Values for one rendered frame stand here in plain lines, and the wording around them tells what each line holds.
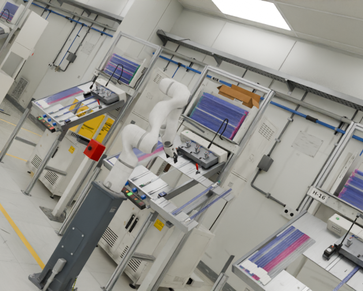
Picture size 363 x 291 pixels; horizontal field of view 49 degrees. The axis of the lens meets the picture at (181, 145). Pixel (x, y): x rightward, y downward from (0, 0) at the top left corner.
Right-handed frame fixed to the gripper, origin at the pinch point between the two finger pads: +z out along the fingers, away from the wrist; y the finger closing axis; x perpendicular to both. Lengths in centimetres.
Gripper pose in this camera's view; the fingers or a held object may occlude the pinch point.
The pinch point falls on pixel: (171, 159)
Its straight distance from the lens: 309.9
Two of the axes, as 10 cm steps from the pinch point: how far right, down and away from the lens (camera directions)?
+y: -6.5, -4.0, 6.5
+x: -7.5, 5.1, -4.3
